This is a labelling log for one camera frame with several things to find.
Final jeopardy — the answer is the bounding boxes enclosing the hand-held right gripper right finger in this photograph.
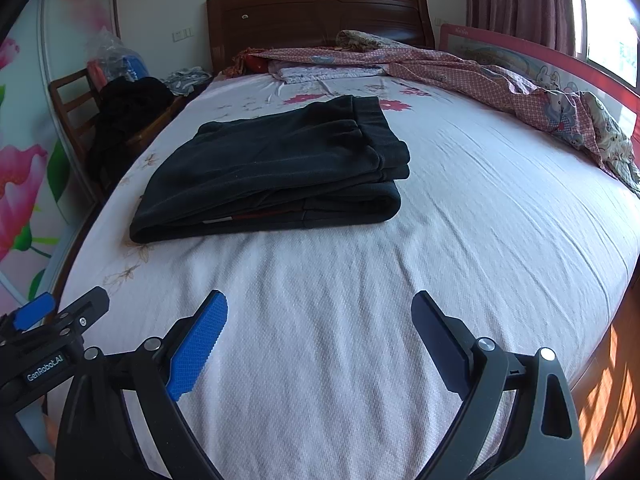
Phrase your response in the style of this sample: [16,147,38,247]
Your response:
[411,290,586,480]

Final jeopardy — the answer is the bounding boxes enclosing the wooden chair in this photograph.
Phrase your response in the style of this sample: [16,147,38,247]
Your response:
[48,67,176,202]

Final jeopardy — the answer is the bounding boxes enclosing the black clothes pile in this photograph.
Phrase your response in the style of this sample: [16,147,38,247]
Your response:
[87,76,177,192]

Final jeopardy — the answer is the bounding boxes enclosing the wooden headboard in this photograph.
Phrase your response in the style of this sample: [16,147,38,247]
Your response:
[206,0,436,77]

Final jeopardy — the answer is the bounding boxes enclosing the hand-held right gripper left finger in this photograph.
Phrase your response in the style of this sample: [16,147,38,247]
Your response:
[54,289,229,480]

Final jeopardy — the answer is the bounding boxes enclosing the dark pants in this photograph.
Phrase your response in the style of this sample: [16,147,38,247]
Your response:
[129,95,412,245]

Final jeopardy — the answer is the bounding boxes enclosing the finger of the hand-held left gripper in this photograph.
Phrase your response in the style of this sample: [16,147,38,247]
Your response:
[12,292,57,332]
[56,286,111,334]

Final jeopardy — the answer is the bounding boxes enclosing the floral wardrobe door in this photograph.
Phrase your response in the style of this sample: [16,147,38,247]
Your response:
[0,0,124,322]

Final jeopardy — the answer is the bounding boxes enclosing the pink curtain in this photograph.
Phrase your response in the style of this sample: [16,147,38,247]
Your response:
[465,0,576,57]

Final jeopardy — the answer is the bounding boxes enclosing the pink printed bed rail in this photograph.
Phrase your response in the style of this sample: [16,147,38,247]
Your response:
[439,22,640,162]

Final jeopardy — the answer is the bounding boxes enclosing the window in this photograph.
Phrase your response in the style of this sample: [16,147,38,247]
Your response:
[565,0,640,82]

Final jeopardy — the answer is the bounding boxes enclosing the clear plastic bag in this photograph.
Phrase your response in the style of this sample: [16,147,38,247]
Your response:
[84,27,149,89]

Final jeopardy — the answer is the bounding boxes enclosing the grey patterned cloth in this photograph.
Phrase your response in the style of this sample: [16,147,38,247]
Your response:
[162,66,214,97]

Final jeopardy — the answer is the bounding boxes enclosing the bed with white floral sheet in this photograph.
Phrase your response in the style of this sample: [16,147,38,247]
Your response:
[47,60,640,480]

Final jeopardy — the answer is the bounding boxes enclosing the pink checked quilt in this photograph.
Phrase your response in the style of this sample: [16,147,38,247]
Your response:
[222,30,640,197]

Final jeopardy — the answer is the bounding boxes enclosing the white folded cloth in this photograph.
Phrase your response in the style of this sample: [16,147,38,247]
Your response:
[270,60,392,86]

